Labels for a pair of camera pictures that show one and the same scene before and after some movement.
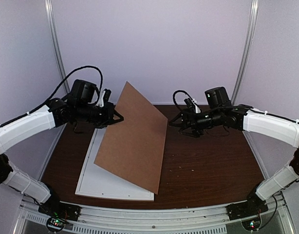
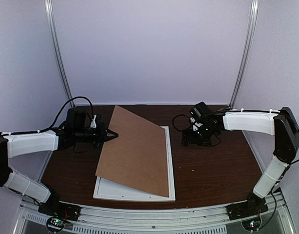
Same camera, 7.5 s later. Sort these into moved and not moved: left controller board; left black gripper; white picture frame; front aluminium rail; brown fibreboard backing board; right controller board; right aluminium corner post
Moved: left black gripper; white picture frame; brown fibreboard backing board
Not moved: right controller board; right aluminium corner post; left controller board; front aluminium rail
